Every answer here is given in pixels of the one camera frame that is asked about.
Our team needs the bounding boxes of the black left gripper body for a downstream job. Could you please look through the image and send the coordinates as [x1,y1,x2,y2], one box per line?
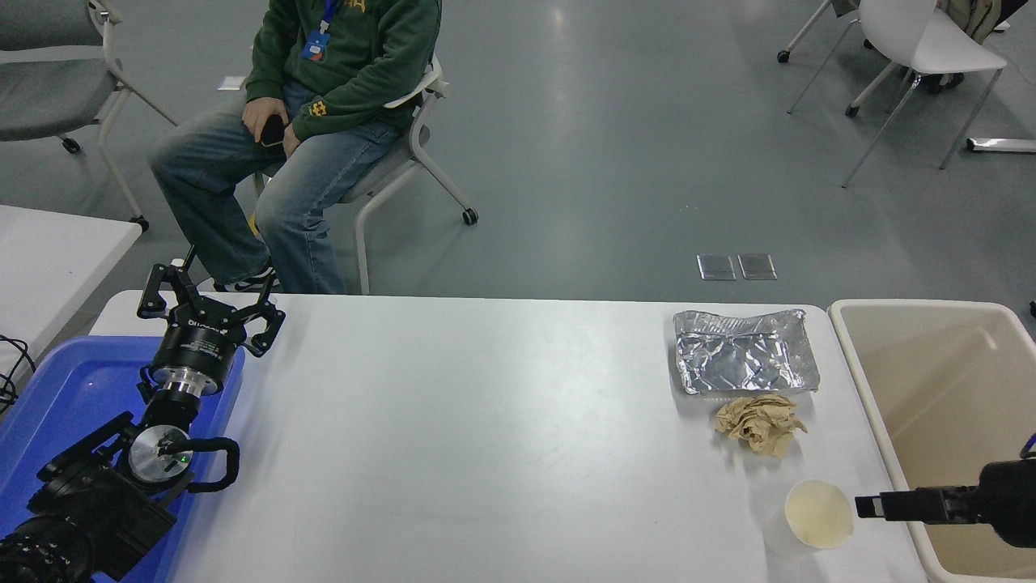
[150,306,247,381]

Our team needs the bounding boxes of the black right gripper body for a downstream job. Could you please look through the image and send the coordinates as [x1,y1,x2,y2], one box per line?
[975,459,1036,549]

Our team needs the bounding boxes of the white paper cup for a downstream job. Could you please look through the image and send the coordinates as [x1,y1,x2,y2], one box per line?
[765,479,856,555]

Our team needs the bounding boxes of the silver foil tray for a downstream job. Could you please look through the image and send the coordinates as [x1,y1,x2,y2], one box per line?
[673,308,821,396]

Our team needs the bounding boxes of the person's right hand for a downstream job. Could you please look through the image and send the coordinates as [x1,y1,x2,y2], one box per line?
[243,97,289,140]

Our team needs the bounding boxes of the large pale plastic bin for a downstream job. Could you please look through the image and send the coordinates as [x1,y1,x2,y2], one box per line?
[828,299,1036,583]

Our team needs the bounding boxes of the white side table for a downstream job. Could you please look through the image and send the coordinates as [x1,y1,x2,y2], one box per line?
[0,204,143,381]

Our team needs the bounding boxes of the blue plastic tray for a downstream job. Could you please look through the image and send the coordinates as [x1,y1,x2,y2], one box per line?
[0,335,246,583]

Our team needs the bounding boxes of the crumpled tan paper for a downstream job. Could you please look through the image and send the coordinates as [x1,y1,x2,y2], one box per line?
[715,394,808,457]

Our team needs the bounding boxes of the white grey castor chair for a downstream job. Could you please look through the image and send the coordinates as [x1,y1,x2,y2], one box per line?
[251,53,479,296]

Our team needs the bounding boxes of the seated person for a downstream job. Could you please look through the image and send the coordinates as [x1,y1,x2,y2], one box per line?
[148,0,444,295]

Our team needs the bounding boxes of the white table foot bar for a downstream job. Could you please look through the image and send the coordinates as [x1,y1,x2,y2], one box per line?
[966,136,1036,154]

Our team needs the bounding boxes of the white shell chair metal legs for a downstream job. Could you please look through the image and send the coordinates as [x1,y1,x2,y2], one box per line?
[788,0,1009,189]

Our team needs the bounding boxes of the beige garment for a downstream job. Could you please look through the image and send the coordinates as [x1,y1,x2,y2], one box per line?
[937,0,1004,43]

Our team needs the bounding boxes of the black cable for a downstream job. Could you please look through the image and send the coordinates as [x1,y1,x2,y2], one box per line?
[0,334,38,415]

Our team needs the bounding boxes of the grey armchair with white frame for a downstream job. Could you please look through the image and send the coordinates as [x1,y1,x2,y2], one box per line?
[0,0,177,233]

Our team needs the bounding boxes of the blue lanyard badge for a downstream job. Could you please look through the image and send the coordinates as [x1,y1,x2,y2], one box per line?
[301,0,341,63]

